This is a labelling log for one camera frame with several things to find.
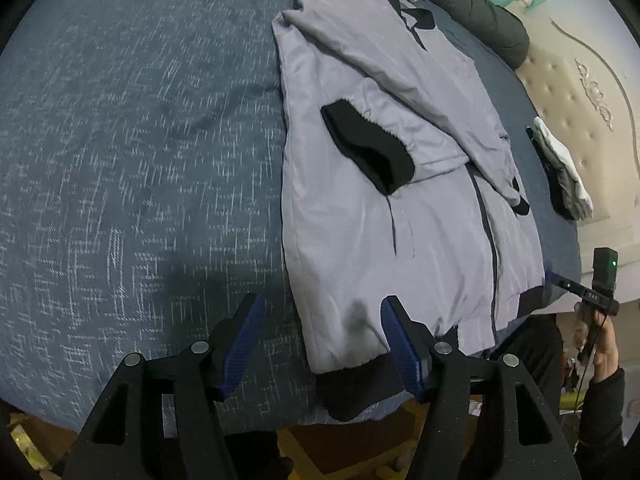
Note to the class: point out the dark grey quilt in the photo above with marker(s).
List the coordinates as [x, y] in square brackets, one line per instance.
[480, 15]

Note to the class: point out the folded grey garment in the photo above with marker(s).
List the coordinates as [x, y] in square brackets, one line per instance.
[570, 187]

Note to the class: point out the person's right forearm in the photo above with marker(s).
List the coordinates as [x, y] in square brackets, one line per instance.
[600, 420]

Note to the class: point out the cardboard box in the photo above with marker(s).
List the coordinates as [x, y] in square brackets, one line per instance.
[350, 440]

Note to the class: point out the blue patterned bed sheet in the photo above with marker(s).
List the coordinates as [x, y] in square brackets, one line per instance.
[125, 160]

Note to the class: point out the beige tufted headboard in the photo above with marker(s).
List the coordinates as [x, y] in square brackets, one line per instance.
[575, 85]

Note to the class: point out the grey jacket with black trim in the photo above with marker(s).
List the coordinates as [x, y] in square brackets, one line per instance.
[350, 260]

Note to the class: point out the person's dark clothing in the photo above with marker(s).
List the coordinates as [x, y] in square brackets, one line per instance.
[535, 360]

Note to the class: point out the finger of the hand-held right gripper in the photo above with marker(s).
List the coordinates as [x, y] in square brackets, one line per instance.
[557, 278]

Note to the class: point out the folded black garment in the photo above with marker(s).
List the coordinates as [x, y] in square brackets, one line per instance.
[557, 200]

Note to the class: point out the folded white garment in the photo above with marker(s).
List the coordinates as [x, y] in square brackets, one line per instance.
[552, 142]

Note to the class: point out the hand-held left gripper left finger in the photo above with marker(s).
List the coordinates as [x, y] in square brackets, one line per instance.
[245, 345]

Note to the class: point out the person's right hand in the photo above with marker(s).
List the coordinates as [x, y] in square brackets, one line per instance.
[607, 350]

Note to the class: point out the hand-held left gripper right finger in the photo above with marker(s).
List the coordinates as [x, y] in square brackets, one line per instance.
[400, 345]

